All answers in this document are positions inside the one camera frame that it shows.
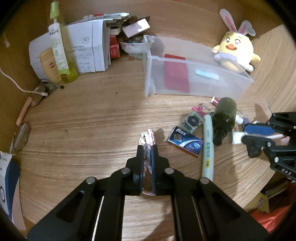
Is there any white paper boxes stack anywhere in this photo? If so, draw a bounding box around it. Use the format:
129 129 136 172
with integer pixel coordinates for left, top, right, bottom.
29 20 110 79

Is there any red white marker pen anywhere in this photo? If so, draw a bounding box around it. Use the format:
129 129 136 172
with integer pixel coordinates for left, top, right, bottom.
83 12 130 20

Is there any red envelope packet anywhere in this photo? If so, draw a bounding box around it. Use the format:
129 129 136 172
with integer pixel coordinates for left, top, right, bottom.
164 61 190 93

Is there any blue white box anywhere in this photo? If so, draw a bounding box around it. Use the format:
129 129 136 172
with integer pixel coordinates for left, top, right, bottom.
1 151 20 224

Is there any small pink white box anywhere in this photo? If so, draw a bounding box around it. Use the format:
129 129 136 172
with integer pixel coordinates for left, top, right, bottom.
122 19 150 38

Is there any white red lip balm tube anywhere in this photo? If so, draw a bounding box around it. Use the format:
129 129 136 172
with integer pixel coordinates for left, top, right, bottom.
210 97 243 125

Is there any blue Max staples box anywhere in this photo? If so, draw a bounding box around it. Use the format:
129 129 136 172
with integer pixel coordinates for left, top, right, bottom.
167 126 203 157

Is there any white charging cable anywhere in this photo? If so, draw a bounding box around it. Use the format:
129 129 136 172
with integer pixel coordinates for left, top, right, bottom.
0 67 49 97

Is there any metal nail clipper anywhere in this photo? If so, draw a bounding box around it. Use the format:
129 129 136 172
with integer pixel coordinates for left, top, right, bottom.
31 79 64 107

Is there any dark green glass bottle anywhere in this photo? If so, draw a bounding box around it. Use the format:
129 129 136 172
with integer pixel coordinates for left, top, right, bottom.
212 97 237 146

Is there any yellow chick bunny plush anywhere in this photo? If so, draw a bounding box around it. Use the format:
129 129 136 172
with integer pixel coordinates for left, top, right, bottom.
212 9 261 72

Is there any clear plastic storage bin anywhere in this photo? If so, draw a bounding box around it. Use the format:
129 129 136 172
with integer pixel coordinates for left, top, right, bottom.
143 36 254 100

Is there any beige wooden stick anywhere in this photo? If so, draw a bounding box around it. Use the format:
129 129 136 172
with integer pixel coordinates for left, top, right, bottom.
16 97 32 127

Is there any pale green tube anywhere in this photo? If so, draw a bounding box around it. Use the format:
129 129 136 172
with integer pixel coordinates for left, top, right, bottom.
202 114 214 181

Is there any red small box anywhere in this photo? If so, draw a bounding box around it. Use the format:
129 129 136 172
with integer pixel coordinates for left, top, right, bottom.
110 35 120 59

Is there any white ceramic bowl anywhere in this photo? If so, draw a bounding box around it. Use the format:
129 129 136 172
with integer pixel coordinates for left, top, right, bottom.
119 35 154 57

